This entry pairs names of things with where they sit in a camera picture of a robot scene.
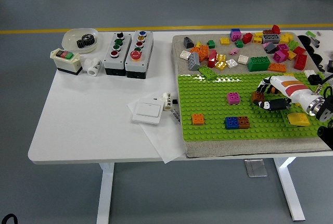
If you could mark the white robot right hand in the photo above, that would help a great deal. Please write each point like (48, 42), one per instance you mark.
(288, 88)

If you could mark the flat yellow toy brick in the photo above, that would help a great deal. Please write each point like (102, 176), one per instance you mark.
(288, 74)

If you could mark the long orange toy brick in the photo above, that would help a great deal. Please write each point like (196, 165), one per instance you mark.
(277, 67)

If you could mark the white toy brick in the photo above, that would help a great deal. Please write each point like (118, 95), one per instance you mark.
(309, 73)

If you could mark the black toy brick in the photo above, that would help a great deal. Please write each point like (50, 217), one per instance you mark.
(314, 79)

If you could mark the tall red toy brick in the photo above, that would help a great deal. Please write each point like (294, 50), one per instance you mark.
(300, 62)

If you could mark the small green studded plate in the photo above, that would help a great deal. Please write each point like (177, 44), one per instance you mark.
(284, 119)

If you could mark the yellow sloped toy brick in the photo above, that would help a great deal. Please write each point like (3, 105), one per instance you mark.
(299, 119)

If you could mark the large magenta toy brick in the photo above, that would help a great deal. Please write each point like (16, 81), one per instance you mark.
(279, 56)

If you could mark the large green toy brick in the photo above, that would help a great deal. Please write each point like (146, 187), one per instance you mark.
(257, 63)

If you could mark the lime green toy brick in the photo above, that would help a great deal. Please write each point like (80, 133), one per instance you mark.
(293, 45)

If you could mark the dark grey toy brick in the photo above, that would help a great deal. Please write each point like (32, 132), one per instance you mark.
(270, 48)

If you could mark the small pink toy piece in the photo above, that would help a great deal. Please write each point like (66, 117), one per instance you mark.
(233, 51)
(265, 44)

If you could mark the long grey toy brick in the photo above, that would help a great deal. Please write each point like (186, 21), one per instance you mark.
(270, 39)

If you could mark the white toy tile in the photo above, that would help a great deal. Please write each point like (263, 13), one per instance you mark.
(243, 60)
(231, 63)
(185, 55)

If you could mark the small lime toy brick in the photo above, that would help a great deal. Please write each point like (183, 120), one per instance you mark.
(310, 34)

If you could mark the red sloped toy brick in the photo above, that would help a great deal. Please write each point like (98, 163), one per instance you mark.
(275, 30)

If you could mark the small green toy brick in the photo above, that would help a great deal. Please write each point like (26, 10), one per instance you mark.
(239, 43)
(211, 44)

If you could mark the blue toy brick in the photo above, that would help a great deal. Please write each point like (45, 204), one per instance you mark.
(234, 30)
(231, 123)

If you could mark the clear yellow toy brick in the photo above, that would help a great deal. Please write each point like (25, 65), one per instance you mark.
(220, 66)
(222, 57)

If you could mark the green studded baseplate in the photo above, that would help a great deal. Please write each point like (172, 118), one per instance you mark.
(208, 91)

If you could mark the flat green toy brick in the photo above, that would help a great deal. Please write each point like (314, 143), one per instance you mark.
(208, 73)

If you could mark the light grey toy brick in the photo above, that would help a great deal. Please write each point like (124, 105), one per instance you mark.
(193, 62)

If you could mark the small yellow toy brick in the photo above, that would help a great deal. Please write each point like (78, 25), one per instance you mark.
(198, 45)

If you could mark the dark grey sloped brick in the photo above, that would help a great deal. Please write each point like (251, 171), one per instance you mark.
(188, 43)

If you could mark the black round cap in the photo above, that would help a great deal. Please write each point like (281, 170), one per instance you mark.
(310, 50)
(317, 58)
(304, 40)

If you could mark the black box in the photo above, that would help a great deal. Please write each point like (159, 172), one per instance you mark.
(330, 66)

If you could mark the grey metal part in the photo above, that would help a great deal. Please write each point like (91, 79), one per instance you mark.
(315, 42)

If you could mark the metal floor plate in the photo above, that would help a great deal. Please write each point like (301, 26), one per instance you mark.
(256, 168)

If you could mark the white table leg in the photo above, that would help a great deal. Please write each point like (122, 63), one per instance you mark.
(105, 195)
(290, 187)

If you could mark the white printed label strip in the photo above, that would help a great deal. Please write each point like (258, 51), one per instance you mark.
(174, 116)

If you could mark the small labelled white fitting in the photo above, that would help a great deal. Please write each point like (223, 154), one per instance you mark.
(167, 101)

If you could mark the white paper sheet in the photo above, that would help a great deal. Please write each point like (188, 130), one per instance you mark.
(161, 140)

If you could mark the grey emergency-stop control box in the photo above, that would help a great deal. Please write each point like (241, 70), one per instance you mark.
(141, 65)

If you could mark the grey four-button control box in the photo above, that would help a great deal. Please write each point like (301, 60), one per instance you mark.
(114, 63)

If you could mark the white pipe tee fitting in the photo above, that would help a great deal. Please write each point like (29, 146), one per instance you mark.
(93, 68)

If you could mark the black metal gear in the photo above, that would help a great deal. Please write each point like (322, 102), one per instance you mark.
(86, 41)

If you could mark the white plastic bowl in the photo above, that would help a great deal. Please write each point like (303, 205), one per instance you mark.
(70, 37)

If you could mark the white wall switch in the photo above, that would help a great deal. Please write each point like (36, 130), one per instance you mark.
(147, 112)

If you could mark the cream red-green switch box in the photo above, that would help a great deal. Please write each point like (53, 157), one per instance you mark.
(65, 63)

